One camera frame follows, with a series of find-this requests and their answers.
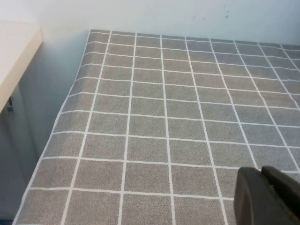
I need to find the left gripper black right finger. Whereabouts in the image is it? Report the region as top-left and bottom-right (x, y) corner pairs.
(261, 165), (300, 225)

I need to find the grey checked tablecloth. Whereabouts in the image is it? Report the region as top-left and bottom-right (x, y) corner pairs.
(10, 29), (300, 225)

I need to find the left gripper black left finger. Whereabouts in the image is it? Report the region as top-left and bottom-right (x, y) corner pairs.
(235, 166), (292, 225)

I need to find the dark metal desk bracket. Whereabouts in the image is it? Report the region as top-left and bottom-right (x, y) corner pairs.
(6, 95), (15, 118)

